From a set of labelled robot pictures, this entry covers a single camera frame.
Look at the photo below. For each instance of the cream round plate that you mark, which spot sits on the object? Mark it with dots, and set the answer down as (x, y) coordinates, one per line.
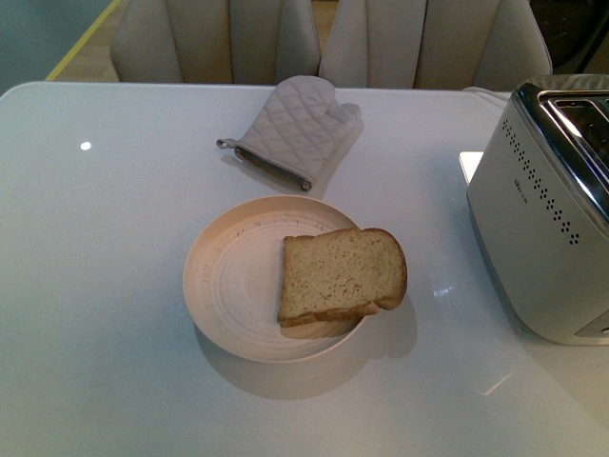
(233, 275)

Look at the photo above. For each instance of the beige chair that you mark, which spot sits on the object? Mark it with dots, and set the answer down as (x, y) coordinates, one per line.
(215, 42)
(434, 45)

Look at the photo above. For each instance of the silver white toaster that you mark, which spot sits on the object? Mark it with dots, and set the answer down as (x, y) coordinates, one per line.
(539, 202)

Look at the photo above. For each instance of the grey quilted oven mitt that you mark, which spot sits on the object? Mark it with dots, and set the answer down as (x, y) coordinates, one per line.
(298, 131)

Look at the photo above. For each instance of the beige left chair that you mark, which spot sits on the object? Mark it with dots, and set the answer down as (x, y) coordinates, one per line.
(215, 42)

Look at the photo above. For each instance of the beige right chair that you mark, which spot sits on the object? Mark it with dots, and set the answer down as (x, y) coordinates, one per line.
(434, 45)

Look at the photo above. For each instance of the brown bread slice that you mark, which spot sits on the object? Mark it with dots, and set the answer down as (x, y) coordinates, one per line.
(340, 275)

